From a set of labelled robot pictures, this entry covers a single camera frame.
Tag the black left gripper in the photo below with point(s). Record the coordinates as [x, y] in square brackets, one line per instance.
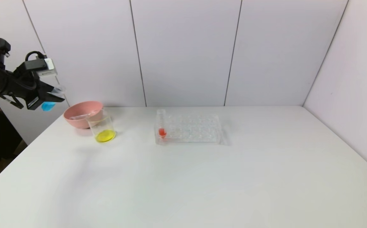
[34, 102]

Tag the test tube with blue pigment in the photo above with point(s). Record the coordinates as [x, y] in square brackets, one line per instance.
[48, 105]

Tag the test tube with yellow pigment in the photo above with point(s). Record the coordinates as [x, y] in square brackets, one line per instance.
[82, 116]

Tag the clear glass beaker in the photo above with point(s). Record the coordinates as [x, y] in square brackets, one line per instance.
[105, 135]

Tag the test tube with red pigment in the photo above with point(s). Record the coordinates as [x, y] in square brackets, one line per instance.
[162, 131]

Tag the clear acrylic test tube rack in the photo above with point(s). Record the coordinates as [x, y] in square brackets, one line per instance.
[189, 133]

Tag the pink plastic bowl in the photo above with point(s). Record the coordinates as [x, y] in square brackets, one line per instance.
[79, 117]

